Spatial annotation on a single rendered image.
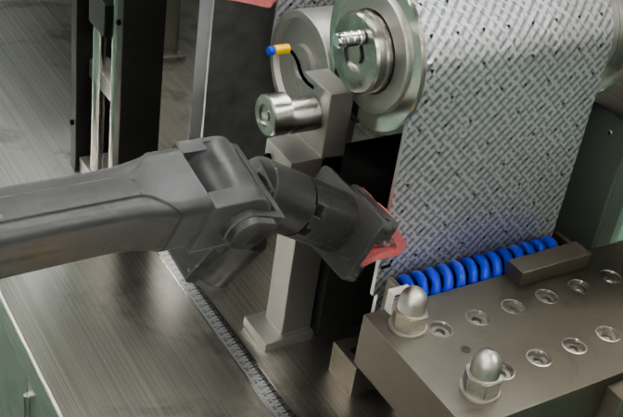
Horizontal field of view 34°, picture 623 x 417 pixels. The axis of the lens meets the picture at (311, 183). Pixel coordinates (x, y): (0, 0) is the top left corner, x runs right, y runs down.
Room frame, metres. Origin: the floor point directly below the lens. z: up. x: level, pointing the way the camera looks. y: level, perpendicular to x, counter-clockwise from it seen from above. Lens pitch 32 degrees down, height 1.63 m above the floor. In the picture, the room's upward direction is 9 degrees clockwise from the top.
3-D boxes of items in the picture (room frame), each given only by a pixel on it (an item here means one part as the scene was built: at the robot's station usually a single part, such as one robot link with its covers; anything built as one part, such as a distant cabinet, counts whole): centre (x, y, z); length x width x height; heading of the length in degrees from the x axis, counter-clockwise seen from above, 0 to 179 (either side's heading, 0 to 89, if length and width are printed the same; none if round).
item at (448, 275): (0.86, -0.19, 1.03); 0.21 x 0.04 x 0.03; 125
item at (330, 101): (0.86, 0.01, 1.05); 0.06 x 0.05 x 0.31; 125
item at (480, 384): (0.67, -0.17, 1.05); 0.04 x 0.04 x 0.04
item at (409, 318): (0.74, -0.11, 1.05); 0.04 x 0.04 x 0.04
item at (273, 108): (0.84, 0.04, 1.18); 0.04 x 0.02 x 0.04; 35
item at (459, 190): (0.87, -0.17, 1.10); 0.23 x 0.01 x 0.18; 125
